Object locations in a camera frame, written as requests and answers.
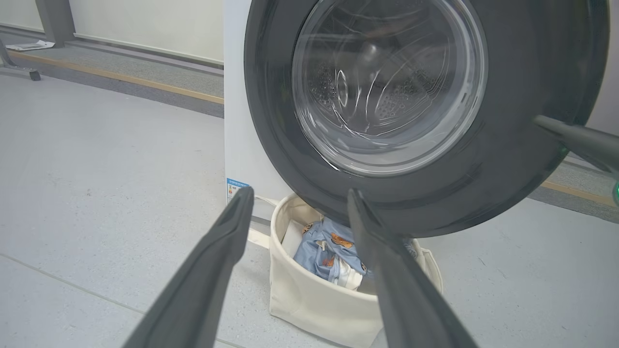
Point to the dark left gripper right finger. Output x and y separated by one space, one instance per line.
406 299

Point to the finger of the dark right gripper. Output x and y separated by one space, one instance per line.
585 142

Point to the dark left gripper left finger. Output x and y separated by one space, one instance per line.
203 275

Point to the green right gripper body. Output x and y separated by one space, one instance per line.
616 193

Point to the blue orange-print garment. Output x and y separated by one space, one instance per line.
319 246

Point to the black glass washing machine door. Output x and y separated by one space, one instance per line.
271 121

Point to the cream canvas laundry basket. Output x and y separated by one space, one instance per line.
314 304

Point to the white front-load washing machine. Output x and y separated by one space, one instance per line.
242 121

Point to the blue energy label sticker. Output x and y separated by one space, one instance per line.
236 189

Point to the wooden floor strip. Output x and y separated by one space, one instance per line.
121 76

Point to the grey metal stand foot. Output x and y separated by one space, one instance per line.
17 67

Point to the white paper sheet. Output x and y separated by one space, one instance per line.
30 46

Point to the grey square pillar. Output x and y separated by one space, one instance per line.
55 21

